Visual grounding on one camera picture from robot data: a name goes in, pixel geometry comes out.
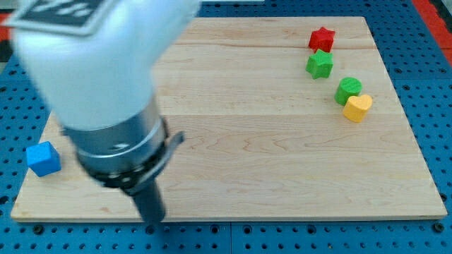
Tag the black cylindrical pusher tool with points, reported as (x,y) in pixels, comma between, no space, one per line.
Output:
(149,203)

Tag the light wooden board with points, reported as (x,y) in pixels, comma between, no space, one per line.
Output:
(265,142)

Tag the yellow wooden heart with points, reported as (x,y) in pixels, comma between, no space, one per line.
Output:
(356,107)

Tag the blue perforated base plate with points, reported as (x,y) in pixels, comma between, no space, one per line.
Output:
(414,38)

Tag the blue wooden cube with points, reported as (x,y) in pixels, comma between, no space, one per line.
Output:
(43,159)

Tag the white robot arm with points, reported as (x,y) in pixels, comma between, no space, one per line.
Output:
(91,61)

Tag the red wooden star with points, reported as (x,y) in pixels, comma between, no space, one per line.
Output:
(323,39)

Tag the green wooden star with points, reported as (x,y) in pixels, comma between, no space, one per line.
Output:
(320,64)

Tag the green wooden cylinder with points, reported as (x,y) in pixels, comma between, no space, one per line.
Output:
(347,87)

